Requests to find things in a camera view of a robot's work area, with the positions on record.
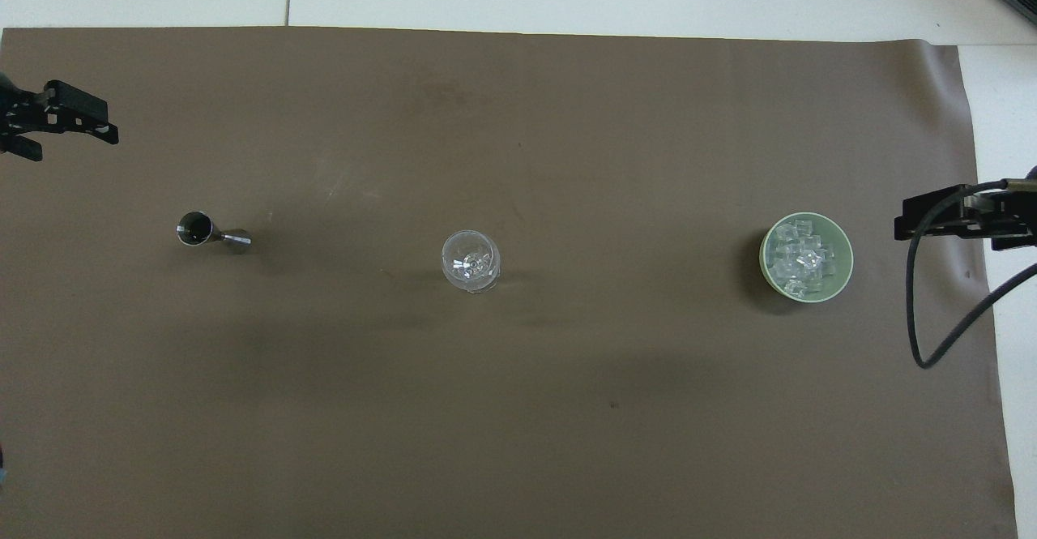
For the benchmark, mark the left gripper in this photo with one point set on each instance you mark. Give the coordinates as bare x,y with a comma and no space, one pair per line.
5,117

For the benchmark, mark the clear stemless glass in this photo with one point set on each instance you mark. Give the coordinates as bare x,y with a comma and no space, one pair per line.
470,262

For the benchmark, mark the clear ice cube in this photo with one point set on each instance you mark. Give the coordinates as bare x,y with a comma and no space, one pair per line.
808,261
791,285
783,236
828,262

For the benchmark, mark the pale green bowl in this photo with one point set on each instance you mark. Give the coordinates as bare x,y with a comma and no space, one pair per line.
842,257

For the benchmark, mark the steel double-cone jigger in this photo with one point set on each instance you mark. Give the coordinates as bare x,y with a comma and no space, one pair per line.
196,229

